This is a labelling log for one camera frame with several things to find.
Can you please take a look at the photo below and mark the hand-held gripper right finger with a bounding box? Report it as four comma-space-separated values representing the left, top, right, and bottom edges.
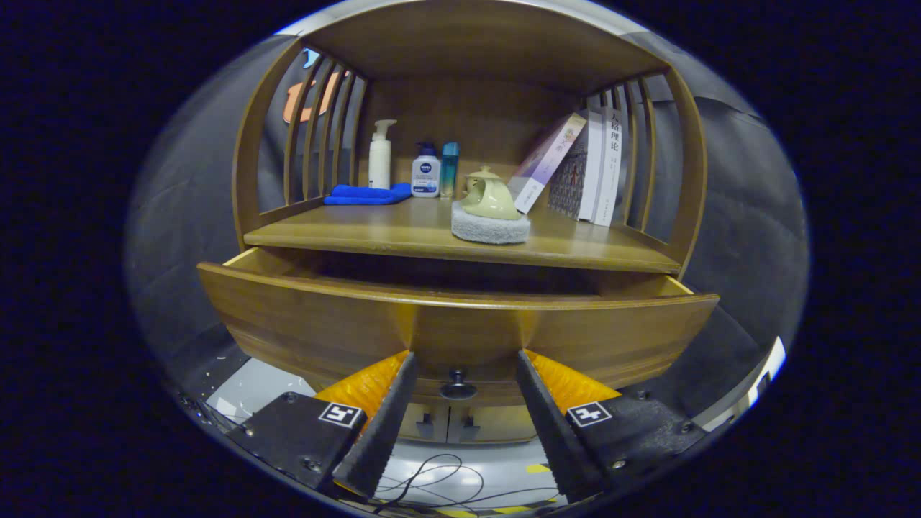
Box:
515, 349, 709, 503

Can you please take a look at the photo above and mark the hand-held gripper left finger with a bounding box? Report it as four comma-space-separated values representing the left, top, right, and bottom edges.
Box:
229, 350, 419, 501

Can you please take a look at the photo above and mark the wooden drawer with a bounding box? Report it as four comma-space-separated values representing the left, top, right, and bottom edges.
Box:
197, 247, 720, 407

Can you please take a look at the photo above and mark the wooden cabinet door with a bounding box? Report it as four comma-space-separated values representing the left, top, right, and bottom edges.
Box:
448, 404, 539, 445

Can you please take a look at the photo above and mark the wooden countertop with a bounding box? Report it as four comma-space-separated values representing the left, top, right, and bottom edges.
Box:
243, 196, 683, 276

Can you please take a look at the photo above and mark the wooden cabinet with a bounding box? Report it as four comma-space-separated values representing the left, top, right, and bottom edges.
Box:
232, 0, 709, 445

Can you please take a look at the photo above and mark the blue folded cloth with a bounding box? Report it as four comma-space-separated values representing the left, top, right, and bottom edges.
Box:
323, 183, 412, 206

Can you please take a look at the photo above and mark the patterned cover book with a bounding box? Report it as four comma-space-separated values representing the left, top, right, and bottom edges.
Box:
547, 119, 604, 222

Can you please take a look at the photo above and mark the white lotion bottle blue cap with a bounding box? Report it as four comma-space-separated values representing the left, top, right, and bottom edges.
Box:
411, 142, 442, 199

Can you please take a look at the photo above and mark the purple leaning book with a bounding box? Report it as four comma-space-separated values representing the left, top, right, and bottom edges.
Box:
507, 113, 589, 215

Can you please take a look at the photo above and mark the white book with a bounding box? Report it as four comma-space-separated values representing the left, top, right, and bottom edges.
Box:
591, 108, 624, 228

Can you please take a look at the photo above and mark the white pump bottle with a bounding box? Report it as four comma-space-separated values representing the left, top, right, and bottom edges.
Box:
368, 119, 398, 191

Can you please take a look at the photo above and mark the slim blue glass bottle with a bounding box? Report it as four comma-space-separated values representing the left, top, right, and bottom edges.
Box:
440, 142, 460, 199

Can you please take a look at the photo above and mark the black floor cable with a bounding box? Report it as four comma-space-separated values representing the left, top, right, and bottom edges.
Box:
374, 453, 569, 513

